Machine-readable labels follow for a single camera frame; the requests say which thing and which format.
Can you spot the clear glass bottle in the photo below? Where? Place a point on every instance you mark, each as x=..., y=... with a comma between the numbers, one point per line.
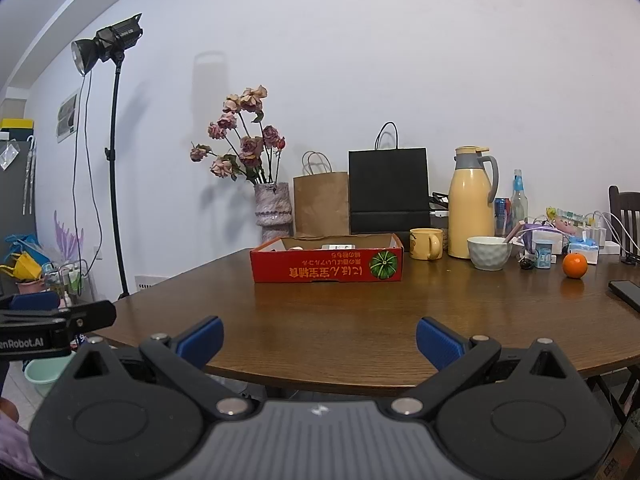
x=519, y=205

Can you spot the black smartphone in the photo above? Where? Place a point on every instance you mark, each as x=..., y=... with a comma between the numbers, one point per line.
x=627, y=294

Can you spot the pink ceramic vase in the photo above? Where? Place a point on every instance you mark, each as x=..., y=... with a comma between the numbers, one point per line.
x=272, y=210

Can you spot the brown paper bag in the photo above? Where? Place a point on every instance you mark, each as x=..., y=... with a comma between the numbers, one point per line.
x=320, y=202

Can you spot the colourful packet strip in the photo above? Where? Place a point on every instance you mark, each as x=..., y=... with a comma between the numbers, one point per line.
x=565, y=216

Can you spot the pink spoon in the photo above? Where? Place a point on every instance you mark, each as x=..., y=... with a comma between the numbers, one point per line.
x=515, y=235

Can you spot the yellow mug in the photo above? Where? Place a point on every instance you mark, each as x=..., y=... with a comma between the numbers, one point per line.
x=424, y=244

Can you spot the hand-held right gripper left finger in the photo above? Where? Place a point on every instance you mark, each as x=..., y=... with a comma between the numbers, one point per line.
x=200, y=341

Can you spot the drink can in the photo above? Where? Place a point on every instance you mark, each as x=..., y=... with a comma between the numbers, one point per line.
x=501, y=217

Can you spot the black studio light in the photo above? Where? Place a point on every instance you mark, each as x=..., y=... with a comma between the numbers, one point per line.
x=107, y=40

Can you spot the small dark round item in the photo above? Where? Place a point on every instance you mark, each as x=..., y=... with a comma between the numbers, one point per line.
x=526, y=264

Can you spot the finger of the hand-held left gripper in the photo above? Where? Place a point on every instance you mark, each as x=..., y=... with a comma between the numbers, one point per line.
x=32, y=301
x=90, y=316

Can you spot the dark wooden chair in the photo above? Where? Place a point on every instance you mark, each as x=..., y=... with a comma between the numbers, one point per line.
x=625, y=215

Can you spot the small blue white box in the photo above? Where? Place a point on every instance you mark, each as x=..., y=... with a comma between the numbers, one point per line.
x=542, y=255

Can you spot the dried rose bouquet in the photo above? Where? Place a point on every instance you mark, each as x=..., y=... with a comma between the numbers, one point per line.
x=247, y=145

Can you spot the white bowl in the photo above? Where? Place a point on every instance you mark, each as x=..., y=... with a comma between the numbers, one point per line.
x=489, y=256

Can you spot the blue tissue pack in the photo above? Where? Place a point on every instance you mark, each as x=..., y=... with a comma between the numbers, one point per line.
x=582, y=252

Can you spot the black paper bag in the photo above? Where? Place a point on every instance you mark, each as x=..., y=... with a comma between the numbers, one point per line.
x=389, y=190

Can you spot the person's purple clothing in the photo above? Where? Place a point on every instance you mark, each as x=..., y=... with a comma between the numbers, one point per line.
x=15, y=450

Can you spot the purple bag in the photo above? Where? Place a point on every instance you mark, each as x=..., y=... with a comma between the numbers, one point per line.
x=535, y=232

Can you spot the red cardboard box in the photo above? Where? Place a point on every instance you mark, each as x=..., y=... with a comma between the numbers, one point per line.
x=310, y=267

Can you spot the green plastic basin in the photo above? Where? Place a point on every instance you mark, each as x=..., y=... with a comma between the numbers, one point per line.
x=42, y=380

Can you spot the orange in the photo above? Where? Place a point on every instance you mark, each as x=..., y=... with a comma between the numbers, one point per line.
x=575, y=266

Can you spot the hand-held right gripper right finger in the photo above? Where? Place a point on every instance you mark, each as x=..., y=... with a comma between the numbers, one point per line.
x=440, y=342

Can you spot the person's left forearm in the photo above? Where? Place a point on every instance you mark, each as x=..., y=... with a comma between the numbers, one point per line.
x=7, y=410

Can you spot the yellow thermos jug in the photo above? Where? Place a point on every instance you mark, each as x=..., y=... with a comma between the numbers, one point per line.
x=470, y=210

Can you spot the white wall vent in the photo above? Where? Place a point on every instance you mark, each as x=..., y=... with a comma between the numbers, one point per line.
x=146, y=282

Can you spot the white power strip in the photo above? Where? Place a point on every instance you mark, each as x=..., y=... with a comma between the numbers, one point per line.
x=602, y=242

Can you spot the wall picture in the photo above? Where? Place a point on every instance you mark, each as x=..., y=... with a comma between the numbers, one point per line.
x=67, y=117

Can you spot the yellow bag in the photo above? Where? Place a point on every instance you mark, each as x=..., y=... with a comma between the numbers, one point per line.
x=25, y=267

